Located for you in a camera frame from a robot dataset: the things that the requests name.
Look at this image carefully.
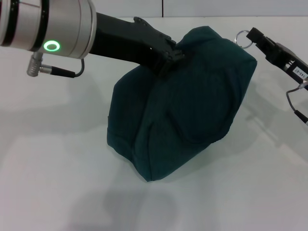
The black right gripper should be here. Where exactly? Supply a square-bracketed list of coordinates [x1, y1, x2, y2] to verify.
[245, 27, 308, 91]

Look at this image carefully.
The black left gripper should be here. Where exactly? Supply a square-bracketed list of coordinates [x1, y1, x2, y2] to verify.
[88, 11, 186, 78]

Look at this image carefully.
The dark teal insulated lunch bag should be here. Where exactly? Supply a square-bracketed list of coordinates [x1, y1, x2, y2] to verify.
[106, 26, 258, 183]

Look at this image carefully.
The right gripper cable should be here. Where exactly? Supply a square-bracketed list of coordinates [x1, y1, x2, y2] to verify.
[285, 79, 308, 126]

